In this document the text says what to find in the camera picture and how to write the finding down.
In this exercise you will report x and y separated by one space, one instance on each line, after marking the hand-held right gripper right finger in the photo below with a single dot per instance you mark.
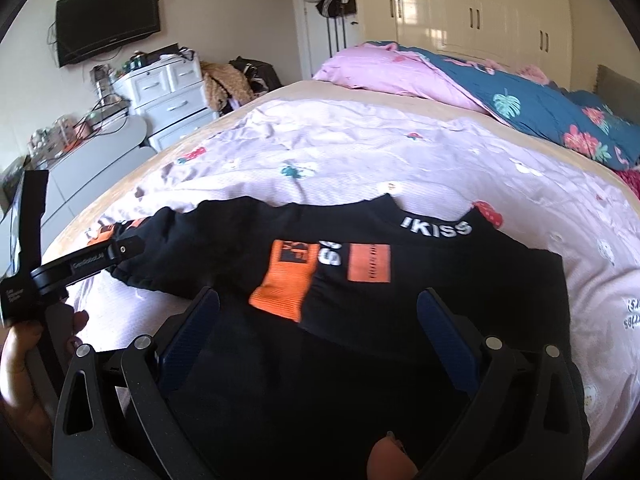
447 340

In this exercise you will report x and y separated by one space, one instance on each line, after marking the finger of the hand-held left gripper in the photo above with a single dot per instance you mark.
107 256

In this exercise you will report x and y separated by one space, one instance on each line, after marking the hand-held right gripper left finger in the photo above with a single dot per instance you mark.
187 340

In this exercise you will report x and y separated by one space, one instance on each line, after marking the black sweatshirt with orange patches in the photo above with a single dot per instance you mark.
280 390

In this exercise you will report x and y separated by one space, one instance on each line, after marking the person's right hand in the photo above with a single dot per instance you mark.
392 457

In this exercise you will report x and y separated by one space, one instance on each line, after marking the person's left hand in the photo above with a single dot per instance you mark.
20 385

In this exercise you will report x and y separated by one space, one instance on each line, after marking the clear blender jar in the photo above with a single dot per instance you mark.
101 82

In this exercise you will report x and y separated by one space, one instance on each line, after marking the white drawer cabinet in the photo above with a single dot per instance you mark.
165 100

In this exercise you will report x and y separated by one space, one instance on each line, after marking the pink printed bed sheet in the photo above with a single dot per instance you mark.
350 160

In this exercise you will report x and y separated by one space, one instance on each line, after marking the brown fuzzy garment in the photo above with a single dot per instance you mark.
225 87

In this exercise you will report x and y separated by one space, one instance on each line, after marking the black bag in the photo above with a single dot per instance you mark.
260 75

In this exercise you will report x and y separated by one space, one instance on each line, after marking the beige mattress pad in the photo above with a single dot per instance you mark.
280 91

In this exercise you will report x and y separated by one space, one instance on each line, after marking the red patterned cloth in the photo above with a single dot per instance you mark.
629 182

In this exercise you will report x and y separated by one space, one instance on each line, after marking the blue floral quilt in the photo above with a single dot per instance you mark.
525 105

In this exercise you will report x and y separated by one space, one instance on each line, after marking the pink pillow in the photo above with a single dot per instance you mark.
380 70

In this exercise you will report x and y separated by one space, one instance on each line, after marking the white door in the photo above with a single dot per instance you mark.
302 35

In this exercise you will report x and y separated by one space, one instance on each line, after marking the grey headboard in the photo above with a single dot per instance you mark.
617 87

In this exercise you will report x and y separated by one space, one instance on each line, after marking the cream wardrobe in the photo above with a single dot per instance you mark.
450 10

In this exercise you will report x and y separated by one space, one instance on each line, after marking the black wall television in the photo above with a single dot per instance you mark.
107 22

